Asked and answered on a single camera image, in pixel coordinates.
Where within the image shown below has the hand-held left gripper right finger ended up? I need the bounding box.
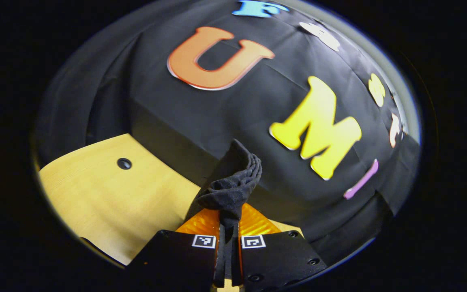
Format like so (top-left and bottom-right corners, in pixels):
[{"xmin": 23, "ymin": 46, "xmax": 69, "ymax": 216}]
[{"xmin": 239, "ymin": 203, "xmax": 328, "ymax": 290}]

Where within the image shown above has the black backdrop cloth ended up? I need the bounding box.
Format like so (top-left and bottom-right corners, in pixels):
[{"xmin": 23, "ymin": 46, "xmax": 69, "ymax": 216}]
[{"xmin": 33, "ymin": 0, "xmax": 422, "ymax": 266}]

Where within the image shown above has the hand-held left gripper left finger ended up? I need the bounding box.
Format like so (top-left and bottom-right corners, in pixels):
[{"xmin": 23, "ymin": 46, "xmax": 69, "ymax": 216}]
[{"xmin": 126, "ymin": 208, "xmax": 220, "ymax": 292}]

